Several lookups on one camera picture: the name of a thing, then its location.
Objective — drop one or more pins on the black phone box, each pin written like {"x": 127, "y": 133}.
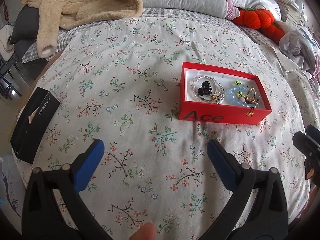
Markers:
{"x": 32, "y": 124}

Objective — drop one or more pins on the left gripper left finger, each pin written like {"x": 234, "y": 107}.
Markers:
{"x": 41, "y": 215}

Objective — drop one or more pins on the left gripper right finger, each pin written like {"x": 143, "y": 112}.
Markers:
{"x": 257, "y": 208}

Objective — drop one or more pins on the black claw hair clip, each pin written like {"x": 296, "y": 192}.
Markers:
{"x": 205, "y": 89}

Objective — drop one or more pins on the beige fleece garment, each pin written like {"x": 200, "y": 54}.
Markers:
{"x": 69, "y": 14}

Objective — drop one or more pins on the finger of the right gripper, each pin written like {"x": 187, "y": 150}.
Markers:
{"x": 313, "y": 133}
{"x": 306, "y": 145}

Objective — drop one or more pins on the red Ace box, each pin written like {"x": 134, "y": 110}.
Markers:
{"x": 233, "y": 84}

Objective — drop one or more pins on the left hand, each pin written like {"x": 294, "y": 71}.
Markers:
{"x": 146, "y": 232}

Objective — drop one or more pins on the small gold earring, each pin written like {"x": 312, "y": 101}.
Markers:
{"x": 217, "y": 97}

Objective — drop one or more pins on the floral bed cover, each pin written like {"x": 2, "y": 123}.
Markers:
{"x": 120, "y": 82}

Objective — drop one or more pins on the crumpled grey clothes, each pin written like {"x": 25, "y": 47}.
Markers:
{"x": 299, "y": 46}

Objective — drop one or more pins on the orange pumpkin plush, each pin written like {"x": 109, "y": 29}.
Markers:
{"x": 262, "y": 20}

